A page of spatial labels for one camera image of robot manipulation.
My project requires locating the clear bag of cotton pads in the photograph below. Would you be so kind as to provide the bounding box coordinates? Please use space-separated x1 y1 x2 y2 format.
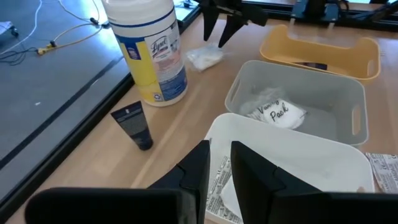
185 43 225 72

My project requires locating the grey plastic bin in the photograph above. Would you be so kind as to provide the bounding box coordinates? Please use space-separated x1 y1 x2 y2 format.
224 59 370 147

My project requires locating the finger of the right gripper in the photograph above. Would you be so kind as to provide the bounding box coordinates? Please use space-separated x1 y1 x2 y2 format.
203 5 221 42
217 15 247 49

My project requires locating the yellow plastic bin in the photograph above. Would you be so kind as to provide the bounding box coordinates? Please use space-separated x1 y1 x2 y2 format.
259 24 382 85

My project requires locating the yellow power plug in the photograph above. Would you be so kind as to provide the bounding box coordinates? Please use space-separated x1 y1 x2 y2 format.
36 43 58 56

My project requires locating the white plastic bin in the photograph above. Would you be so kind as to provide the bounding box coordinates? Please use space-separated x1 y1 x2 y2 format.
203 112 376 224

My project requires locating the disinfecting wipes canister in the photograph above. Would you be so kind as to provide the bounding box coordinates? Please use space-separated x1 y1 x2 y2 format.
101 0 189 108

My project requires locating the yellow floor cable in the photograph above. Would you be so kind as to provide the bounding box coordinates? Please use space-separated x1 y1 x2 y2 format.
51 23 103 50

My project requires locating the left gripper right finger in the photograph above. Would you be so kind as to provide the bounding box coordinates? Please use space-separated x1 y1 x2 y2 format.
230 141 330 224

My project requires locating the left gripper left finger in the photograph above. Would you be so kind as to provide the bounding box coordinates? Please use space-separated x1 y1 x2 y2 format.
147 139 211 224

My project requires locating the bandage strip pack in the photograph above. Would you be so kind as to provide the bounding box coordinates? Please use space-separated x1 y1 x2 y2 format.
365 151 398 194
205 155 245 224

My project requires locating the vanity pack labelled bag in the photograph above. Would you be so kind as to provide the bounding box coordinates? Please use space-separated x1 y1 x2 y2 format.
239 86 308 130

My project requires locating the small black cream tube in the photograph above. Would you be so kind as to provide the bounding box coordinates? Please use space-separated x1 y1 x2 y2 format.
110 100 154 151

